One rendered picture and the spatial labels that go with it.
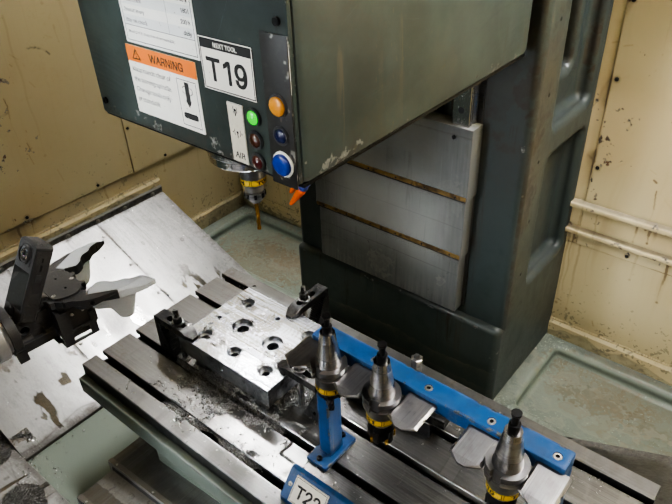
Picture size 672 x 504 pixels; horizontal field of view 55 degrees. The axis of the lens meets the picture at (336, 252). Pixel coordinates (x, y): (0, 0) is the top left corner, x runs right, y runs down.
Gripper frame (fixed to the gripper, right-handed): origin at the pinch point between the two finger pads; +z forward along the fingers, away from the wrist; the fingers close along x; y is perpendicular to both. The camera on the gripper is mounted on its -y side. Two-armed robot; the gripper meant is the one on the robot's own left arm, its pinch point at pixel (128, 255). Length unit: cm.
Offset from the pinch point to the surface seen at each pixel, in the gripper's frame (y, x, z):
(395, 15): -31, 22, 35
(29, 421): 79, -65, -11
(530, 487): 23, 59, 22
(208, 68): -26.9, 8.4, 13.4
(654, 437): 87, 57, 103
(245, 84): -26.2, 15.2, 14.0
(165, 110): -18.4, -3.0, 12.5
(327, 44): -31.1, 23.2, 21.0
